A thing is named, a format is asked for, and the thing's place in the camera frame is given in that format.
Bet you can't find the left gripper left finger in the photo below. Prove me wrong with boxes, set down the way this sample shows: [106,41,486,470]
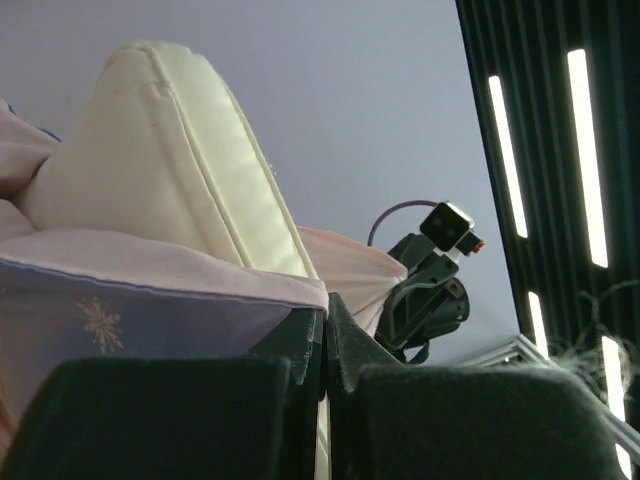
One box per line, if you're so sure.
[1,310,325,479]

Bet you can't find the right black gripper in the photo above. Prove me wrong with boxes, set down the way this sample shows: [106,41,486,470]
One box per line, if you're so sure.
[375,233,470,363]

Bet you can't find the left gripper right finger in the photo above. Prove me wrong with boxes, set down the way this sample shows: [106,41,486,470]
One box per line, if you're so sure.
[325,294,623,480]

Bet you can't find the blue pink snowflake pillowcase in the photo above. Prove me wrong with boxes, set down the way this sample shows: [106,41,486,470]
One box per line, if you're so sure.
[1,105,407,450]

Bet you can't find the cream bear print pillow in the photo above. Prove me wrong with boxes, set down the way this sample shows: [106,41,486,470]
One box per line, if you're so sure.
[10,42,329,479]

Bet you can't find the ceiling light strips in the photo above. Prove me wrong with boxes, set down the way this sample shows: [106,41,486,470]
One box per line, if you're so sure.
[486,48,639,478]

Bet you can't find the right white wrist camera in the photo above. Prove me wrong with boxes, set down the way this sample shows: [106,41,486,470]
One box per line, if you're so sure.
[419,201,486,263]

